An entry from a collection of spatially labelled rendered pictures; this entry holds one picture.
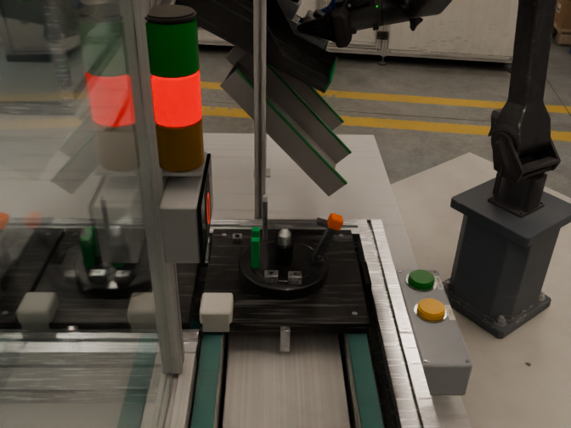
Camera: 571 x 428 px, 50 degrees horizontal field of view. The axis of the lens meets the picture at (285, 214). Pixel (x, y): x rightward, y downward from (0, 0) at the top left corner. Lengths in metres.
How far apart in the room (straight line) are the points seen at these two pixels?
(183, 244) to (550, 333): 0.69
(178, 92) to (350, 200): 0.83
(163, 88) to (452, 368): 0.53
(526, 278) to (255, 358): 0.45
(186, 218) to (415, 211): 0.82
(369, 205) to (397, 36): 3.66
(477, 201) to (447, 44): 4.01
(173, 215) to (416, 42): 4.43
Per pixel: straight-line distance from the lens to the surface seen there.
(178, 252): 0.65
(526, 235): 0.98
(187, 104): 0.61
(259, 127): 1.06
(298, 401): 0.86
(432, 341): 0.90
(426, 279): 0.99
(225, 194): 1.39
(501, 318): 1.08
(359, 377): 0.85
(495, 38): 5.04
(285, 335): 0.88
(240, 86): 1.07
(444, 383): 0.90
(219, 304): 0.88
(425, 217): 1.35
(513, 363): 1.05
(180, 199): 0.63
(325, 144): 1.23
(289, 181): 1.44
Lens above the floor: 1.56
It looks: 32 degrees down
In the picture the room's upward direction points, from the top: 1 degrees clockwise
